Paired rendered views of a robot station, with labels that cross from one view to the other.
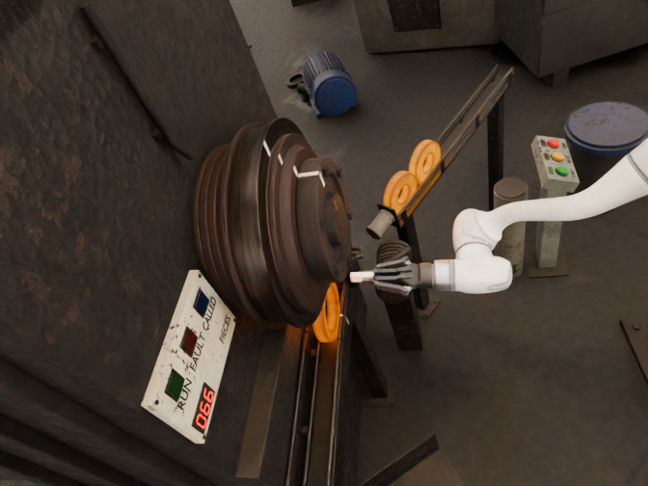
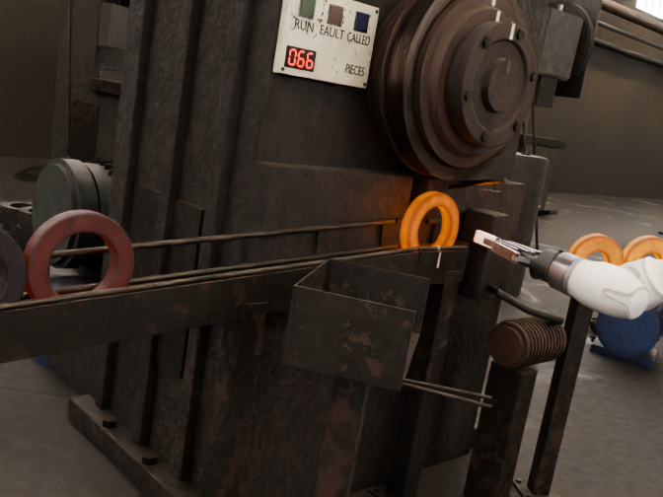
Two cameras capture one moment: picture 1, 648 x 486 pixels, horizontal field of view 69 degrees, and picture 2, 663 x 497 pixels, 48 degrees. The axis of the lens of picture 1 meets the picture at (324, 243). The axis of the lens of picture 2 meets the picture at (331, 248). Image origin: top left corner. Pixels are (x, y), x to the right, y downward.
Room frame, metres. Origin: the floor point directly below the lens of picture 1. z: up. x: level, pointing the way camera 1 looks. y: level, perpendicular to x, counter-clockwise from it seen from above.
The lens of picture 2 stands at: (-0.99, -0.41, 1.03)
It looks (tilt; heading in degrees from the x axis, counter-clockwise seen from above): 11 degrees down; 22
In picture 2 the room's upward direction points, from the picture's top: 9 degrees clockwise
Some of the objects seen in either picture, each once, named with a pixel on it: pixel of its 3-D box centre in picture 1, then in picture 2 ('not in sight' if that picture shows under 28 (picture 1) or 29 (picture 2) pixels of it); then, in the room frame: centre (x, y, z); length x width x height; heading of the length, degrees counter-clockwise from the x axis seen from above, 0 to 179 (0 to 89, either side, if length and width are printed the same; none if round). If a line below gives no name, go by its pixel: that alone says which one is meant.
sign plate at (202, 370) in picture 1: (197, 355); (329, 38); (0.53, 0.30, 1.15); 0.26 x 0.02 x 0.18; 156
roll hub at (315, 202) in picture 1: (328, 220); (494, 85); (0.75, -0.03, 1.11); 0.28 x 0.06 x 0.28; 156
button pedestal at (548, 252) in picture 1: (550, 213); not in sight; (1.12, -0.89, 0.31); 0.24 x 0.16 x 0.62; 156
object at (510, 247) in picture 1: (509, 232); not in sight; (1.15, -0.72, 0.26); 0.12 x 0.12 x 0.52
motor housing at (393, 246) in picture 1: (401, 300); (512, 409); (1.04, -0.20, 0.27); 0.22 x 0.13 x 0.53; 156
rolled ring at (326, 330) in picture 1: (326, 309); (430, 228); (0.80, 0.07, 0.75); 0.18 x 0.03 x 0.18; 155
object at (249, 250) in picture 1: (287, 225); (461, 81); (0.79, 0.06, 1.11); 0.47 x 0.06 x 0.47; 156
